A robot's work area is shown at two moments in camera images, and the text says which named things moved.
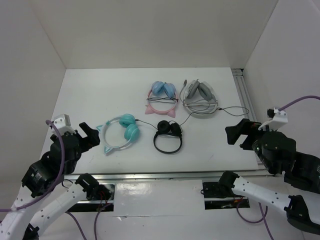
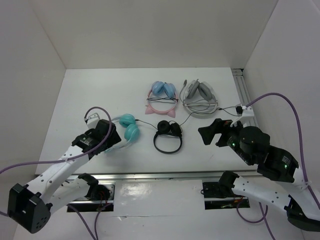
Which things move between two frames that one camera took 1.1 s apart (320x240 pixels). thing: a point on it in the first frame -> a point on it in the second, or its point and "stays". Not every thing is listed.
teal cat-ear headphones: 131,131 stays
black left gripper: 92,139 -> 113,138
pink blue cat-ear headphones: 162,92 stays
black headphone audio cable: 201,112 stays
